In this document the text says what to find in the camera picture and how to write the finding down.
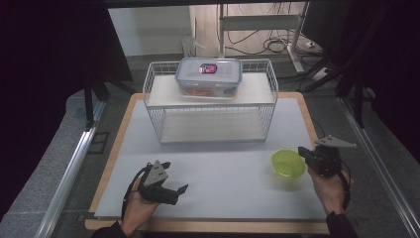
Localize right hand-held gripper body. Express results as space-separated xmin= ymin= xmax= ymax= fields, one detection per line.
xmin=308 ymin=135 xmax=358 ymax=178

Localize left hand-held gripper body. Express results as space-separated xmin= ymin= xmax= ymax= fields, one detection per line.
xmin=138 ymin=160 xmax=180 ymax=206

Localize green plastic bowl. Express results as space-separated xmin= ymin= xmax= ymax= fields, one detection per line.
xmin=270 ymin=148 xmax=307 ymax=179

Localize white wire rack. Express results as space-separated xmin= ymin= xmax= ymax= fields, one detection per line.
xmin=142 ymin=59 xmax=279 ymax=145

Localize clear plastic food container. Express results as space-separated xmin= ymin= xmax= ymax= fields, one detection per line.
xmin=174 ymin=58 xmax=244 ymax=99

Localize person's right hand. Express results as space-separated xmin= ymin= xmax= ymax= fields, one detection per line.
xmin=307 ymin=167 xmax=354 ymax=216

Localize person's left hand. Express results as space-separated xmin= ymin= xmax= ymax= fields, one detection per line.
xmin=121 ymin=189 xmax=161 ymax=237

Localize light grey table mat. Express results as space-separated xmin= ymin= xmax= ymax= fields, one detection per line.
xmin=94 ymin=97 xmax=328 ymax=221

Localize black metal stand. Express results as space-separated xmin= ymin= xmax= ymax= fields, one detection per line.
xmin=82 ymin=75 xmax=111 ymax=130
xmin=336 ymin=65 xmax=368 ymax=129

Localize white power strip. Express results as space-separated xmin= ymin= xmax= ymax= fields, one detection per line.
xmin=311 ymin=66 xmax=332 ymax=82

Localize white board panel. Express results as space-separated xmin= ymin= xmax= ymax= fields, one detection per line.
xmin=108 ymin=5 xmax=196 ymax=58

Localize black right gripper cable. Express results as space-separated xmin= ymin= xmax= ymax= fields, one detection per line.
xmin=336 ymin=160 xmax=352 ymax=211

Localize aluminium rail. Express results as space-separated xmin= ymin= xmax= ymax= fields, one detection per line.
xmin=34 ymin=100 xmax=107 ymax=238
xmin=338 ymin=97 xmax=420 ymax=238

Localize black floor bracket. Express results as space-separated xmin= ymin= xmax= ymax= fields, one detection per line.
xmin=87 ymin=131 xmax=110 ymax=155

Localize black floor cables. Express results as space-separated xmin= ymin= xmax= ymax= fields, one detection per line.
xmin=227 ymin=29 xmax=300 ymax=57

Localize white desk frame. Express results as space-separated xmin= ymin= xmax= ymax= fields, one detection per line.
xmin=217 ymin=3 xmax=308 ymax=73

